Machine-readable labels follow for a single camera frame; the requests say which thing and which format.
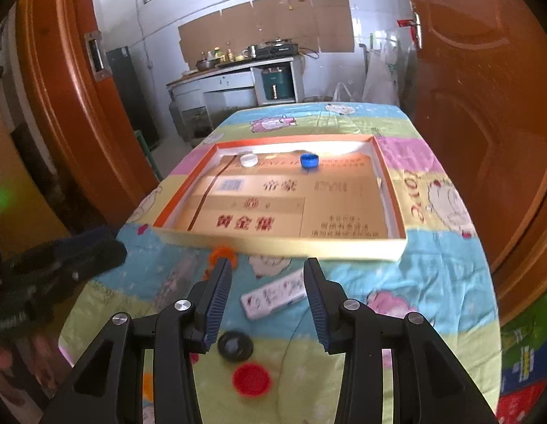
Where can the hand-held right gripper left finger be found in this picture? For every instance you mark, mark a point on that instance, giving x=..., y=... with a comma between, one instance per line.
x=216, y=302

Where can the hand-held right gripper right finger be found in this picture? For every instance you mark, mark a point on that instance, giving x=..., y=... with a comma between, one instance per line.
x=318, y=311

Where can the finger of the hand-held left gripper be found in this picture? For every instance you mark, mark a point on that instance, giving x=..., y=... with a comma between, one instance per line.
x=79, y=251

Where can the black bottle cap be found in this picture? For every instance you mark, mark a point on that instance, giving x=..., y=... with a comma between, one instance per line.
x=234, y=345

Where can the small orange bottle cap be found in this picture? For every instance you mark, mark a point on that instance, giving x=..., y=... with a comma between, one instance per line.
x=218, y=254

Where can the orange-rimmed cardboard box tray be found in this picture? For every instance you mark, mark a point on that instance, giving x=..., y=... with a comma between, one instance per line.
x=300, y=249

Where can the red bottle cap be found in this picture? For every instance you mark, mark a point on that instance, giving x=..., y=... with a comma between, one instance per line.
x=251, y=379

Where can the person's left hand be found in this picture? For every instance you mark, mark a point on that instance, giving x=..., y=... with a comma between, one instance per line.
x=1, y=360

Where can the flattened printed cardboard carton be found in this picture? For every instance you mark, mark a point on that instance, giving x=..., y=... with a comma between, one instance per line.
x=264, y=212

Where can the colourful cartoon printed blanket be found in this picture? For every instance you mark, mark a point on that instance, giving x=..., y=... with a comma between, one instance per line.
x=432, y=274

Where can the orange door with latch plate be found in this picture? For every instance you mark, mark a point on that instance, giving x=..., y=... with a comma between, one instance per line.
x=65, y=119

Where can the white bottle cap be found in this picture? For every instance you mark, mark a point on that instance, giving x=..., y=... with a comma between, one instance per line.
x=248, y=159

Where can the blue bottle cap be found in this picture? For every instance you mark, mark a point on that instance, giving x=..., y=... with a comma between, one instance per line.
x=309, y=160

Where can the black tall cabinet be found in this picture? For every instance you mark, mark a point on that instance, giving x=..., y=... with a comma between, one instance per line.
x=132, y=92

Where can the stack of green cartons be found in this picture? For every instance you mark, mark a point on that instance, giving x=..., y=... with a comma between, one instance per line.
x=527, y=344

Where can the white kitchen counter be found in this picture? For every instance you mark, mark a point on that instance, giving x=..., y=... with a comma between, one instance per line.
x=220, y=86

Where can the metal basin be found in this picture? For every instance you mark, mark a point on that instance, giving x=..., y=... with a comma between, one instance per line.
x=206, y=65

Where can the teal air fryer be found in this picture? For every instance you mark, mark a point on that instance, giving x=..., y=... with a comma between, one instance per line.
x=276, y=85

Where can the large white plastic bag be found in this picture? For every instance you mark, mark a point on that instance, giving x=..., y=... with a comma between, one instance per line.
x=379, y=75

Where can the metal pot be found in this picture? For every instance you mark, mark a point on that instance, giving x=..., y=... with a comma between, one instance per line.
x=250, y=51

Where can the black gas stove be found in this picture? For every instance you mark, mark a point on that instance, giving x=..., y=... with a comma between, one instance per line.
x=277, y=49

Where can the red ribbon on door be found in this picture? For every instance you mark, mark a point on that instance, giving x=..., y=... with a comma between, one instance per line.
x=412, y=24

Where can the cardboard sheet on wall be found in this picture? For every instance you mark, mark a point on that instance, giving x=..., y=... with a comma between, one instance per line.
x=264, y=26

